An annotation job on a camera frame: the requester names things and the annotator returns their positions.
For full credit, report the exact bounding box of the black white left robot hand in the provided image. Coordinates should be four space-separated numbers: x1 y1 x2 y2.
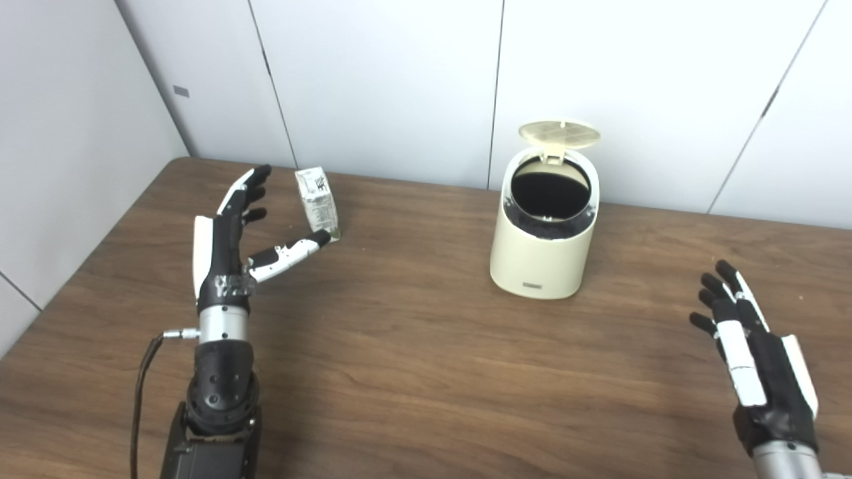
192 164 332 315

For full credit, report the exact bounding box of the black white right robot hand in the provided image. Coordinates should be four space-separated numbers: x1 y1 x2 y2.
689 259 821 458

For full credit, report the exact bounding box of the round cream bin lid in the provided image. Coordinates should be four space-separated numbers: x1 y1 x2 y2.
519 120 601 164

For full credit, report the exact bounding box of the white green milk carton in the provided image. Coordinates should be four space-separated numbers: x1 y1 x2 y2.
295 166 341 241

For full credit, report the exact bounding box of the cream-colored bin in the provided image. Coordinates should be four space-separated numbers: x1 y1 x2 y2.
490 120 601 300

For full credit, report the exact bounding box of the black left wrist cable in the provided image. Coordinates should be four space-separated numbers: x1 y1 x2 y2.
130 327 200 479

